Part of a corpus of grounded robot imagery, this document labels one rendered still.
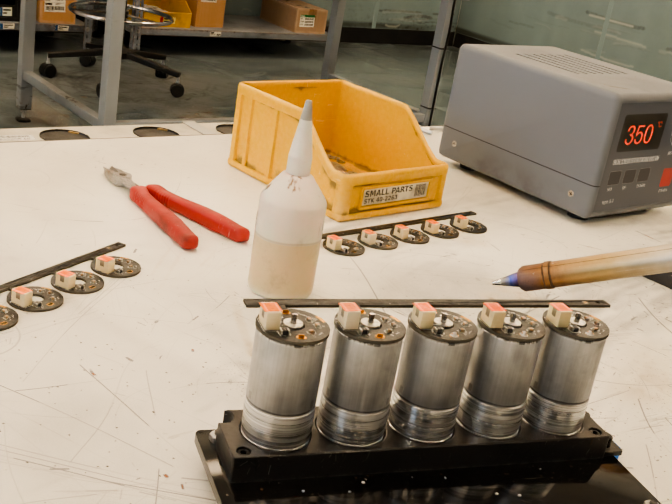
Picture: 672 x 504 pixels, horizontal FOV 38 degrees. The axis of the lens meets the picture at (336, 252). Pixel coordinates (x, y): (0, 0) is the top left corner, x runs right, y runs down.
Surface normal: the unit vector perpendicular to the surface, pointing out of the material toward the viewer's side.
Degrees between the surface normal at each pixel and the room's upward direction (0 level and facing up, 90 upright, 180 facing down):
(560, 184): 90
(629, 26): 90
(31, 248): 0
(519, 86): 90
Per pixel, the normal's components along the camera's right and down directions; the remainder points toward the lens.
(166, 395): 0.16, -0.92
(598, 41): -0.77, 0.11
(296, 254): 0.40, 0.40
